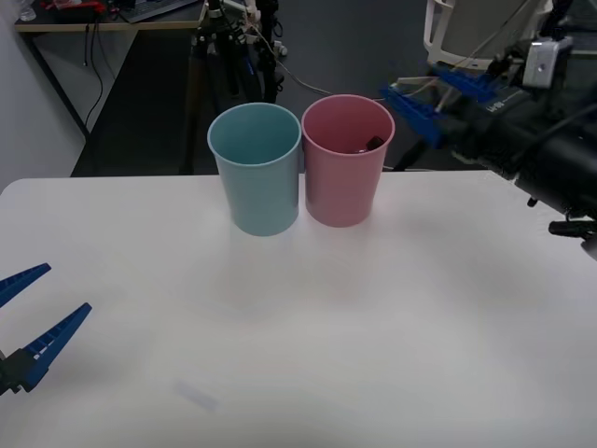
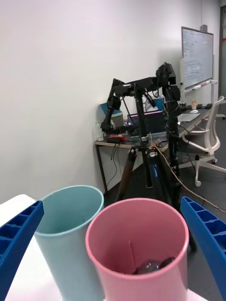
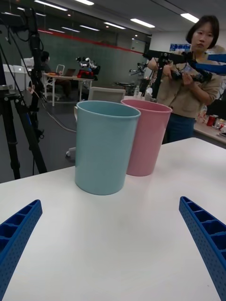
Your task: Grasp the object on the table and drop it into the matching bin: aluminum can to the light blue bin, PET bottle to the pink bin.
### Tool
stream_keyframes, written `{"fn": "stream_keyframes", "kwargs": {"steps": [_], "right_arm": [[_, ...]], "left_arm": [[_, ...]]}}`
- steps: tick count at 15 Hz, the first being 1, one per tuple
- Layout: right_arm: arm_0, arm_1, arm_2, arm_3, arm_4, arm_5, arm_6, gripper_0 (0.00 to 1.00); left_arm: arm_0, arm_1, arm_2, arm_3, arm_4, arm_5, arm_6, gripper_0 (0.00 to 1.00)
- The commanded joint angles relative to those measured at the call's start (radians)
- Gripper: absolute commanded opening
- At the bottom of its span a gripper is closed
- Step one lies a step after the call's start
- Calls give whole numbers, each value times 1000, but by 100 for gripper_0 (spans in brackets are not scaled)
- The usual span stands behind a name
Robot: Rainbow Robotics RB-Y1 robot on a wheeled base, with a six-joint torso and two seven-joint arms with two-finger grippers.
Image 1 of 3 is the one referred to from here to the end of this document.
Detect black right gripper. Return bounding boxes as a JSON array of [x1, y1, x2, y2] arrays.
[[378, 63, 538, 181]]

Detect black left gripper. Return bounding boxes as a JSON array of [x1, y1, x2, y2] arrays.
[[0, 263, 93, 398]]

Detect clear bottle with black cap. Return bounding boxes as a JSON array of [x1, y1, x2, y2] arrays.
[[349, 134, 386, 156]]

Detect white office chair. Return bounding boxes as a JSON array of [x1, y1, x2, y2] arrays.
[[389, 0, 545, 133]]

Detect pink plastic bin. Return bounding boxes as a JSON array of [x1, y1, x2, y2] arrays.
[[300, 94, 396, 229]]

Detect pale blue plastic bin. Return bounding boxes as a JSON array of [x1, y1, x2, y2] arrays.
[[206, 103, 302, 238]]

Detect dark desk with wooden edge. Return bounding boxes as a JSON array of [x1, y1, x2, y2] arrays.
[[13, 0, 206, 177]]

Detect dark keyboard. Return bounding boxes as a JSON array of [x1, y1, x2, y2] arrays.
[[118, 0, 200, 23]]

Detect red tool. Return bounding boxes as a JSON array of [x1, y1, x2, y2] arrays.
[[39, 0, 106, 14]]

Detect thin white cable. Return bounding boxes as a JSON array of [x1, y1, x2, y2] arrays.
[[246, 0, 537, 113]]

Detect hanging black cable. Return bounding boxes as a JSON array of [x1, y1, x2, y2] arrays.
[[82, 21, 106, 137]]

